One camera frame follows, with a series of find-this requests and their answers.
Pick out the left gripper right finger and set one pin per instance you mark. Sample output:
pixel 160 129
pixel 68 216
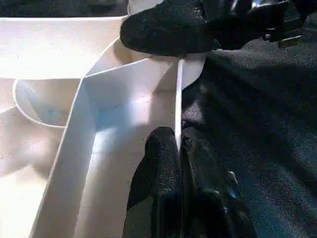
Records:
pixel 205 193

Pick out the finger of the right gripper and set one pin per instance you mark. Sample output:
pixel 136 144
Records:
pixel 168 29

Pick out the white plastic table top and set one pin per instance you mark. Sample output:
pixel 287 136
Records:
pixel 49 49

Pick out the white plastic table leg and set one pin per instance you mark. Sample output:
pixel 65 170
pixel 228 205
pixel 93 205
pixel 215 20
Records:
pixel 141 6

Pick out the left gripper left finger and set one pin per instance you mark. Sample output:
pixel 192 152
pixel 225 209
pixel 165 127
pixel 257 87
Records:
pixel 158 186

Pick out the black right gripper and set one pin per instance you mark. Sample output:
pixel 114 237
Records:
pixel 260 17

